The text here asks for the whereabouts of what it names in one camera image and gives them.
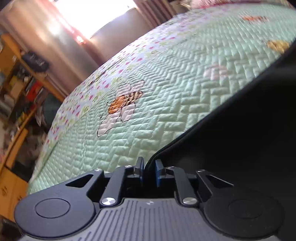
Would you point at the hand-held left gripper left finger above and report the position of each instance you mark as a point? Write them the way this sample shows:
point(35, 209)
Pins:
point(141, 175)

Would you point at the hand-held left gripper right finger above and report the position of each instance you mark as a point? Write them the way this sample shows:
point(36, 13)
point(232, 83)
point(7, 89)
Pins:
point(158, 175)

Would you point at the black pants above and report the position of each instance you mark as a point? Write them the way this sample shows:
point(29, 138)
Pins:
point(242, 139)

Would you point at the green quilted bedspread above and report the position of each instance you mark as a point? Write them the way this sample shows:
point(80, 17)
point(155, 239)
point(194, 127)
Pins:
point(173, 81)

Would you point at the wooden bookshelf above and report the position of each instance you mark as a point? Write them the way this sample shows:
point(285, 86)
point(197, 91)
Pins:
point(20, 92)

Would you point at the dark blue hanging bag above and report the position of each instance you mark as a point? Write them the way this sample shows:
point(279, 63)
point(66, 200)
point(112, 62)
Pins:
point(35, 62)

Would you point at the pink curtain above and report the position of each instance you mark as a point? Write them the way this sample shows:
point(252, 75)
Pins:
point(46, 39)

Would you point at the window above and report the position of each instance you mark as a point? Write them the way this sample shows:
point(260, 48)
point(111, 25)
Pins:
point(92, 16)

